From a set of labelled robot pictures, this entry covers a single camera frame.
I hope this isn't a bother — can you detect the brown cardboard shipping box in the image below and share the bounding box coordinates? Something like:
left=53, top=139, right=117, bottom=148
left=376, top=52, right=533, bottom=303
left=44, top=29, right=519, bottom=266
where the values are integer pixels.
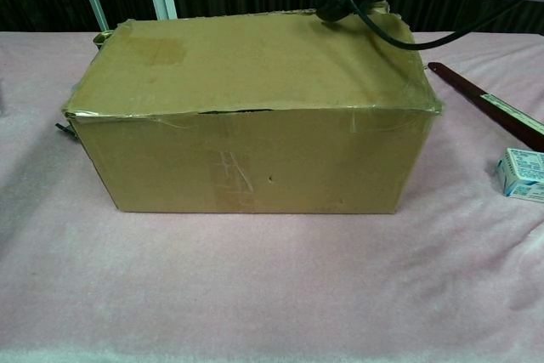
left=61, top=0, right=444, bottom=214

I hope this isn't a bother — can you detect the dark red wooden stick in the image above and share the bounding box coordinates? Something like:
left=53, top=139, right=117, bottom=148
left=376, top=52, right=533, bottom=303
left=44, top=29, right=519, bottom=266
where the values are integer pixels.
left=428, top=61, right=544, bottom=152

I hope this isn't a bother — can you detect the small blue white carton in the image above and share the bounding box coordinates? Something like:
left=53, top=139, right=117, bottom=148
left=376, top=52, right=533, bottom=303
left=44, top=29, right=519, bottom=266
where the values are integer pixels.
left=495, top=147, right=544, bottom=201

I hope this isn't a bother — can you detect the pink fleece table cloth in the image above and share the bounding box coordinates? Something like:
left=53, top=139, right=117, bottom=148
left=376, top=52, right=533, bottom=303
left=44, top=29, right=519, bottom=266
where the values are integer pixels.
left=0, top=30, right=544, bottom=363

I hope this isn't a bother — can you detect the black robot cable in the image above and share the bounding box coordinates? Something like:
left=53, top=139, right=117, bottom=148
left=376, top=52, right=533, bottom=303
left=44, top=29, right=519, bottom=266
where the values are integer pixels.
left=305, top=0, right=544, bottom=51

